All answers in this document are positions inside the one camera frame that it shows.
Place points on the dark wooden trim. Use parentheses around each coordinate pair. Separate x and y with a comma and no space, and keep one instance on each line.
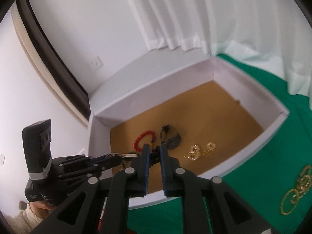
(53,61)

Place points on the white wall socket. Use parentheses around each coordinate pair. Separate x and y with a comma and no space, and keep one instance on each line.
(96,63)
(2,160)

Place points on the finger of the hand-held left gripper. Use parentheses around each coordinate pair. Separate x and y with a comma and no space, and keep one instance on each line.
(82,173)
(107,158)

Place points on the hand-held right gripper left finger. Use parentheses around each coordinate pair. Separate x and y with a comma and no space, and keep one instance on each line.
(147,170)

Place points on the green cloth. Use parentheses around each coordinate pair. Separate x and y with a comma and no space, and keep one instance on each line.
(256,170)

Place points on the gold earring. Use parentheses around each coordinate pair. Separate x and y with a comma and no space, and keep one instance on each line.
(211,145)

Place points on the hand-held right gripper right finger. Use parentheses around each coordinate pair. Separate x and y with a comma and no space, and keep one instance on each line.
(163,170)

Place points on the white cardboard box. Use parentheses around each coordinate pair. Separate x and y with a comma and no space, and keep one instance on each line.
(195,107)

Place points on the person's left forearm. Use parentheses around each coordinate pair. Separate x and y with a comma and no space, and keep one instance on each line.
(26,220)

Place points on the white curtain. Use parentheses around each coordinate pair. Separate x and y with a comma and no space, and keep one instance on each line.
(219,17)

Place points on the thin gold bangle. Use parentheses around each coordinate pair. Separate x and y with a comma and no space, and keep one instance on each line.
(286,199)

